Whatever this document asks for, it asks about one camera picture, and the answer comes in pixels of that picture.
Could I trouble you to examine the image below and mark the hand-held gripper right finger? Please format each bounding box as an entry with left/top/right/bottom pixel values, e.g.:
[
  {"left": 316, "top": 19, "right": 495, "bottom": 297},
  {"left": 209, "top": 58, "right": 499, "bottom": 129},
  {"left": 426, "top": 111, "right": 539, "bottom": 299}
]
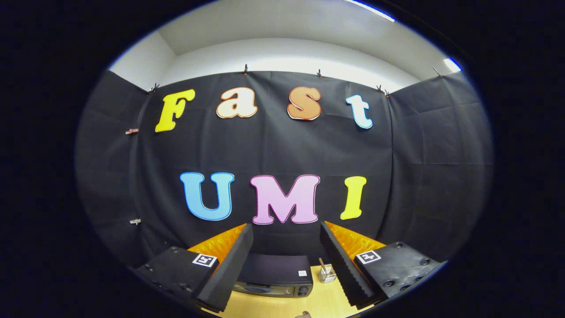
[{"left": 320, "top": 221, "right": 444, "bottom": 310}]

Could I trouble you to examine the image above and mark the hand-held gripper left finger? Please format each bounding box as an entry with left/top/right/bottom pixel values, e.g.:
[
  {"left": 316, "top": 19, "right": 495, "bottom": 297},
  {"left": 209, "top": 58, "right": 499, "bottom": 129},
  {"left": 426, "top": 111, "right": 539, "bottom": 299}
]
[{"left": 135, "top": 223, "right": 255, "bottom": 313}]

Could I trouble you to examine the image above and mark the black toaster oven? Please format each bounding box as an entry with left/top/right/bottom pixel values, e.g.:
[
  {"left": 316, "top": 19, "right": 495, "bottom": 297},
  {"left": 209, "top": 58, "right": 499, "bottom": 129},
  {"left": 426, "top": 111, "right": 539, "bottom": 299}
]
[{"left": 234, "top": 253, "right": 314, "bottom": 298}]

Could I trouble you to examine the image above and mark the row of black clips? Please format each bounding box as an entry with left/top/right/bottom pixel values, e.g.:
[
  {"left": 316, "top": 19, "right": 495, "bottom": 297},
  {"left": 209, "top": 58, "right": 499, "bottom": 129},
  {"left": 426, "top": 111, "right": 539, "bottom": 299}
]
[{"left": 149, "top": 64, "right": 443, "bottom": 96}]

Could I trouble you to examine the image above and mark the metal wire utensil holder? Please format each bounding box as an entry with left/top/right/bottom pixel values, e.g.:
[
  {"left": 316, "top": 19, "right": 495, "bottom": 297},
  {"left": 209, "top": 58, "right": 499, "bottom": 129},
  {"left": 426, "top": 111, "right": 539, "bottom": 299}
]
[{"left": 318, "top": 264, "right": 337, "bottom": 284}]

